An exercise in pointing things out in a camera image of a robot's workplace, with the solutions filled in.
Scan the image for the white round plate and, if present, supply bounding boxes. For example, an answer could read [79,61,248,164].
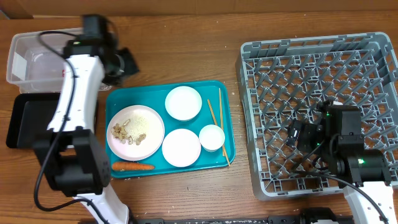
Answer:
[106,105,165,161]

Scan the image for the white bowl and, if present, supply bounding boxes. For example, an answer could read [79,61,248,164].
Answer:
[165,86,203,121]

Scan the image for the small white cup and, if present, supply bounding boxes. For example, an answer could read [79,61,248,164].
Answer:
[199,124,225,152]

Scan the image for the wooden chopstick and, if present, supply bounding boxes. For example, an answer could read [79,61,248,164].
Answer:
[207,99,231,167]
[218,88,225,157]

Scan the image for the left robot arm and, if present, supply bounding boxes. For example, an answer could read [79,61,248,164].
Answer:
[32,14,139,223]

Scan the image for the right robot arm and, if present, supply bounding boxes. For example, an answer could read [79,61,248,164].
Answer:
[286,100,397,223]

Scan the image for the grey dishwasher rack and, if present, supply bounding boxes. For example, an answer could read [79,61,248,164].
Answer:
[236,32,397,201]

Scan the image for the peanut shells food scraps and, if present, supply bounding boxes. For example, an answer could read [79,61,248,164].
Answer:
[111,119,147,146]

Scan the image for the clear plastic bin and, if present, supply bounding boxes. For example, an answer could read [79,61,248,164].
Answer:
[6,27,113,94]

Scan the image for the black plastic tray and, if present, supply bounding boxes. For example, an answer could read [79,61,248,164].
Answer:
[6,93,60,149]

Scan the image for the orange carrot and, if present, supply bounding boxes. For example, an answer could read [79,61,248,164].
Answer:
[111,162,155,172]

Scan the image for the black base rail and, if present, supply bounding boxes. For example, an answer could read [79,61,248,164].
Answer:
[134,207,354,224]

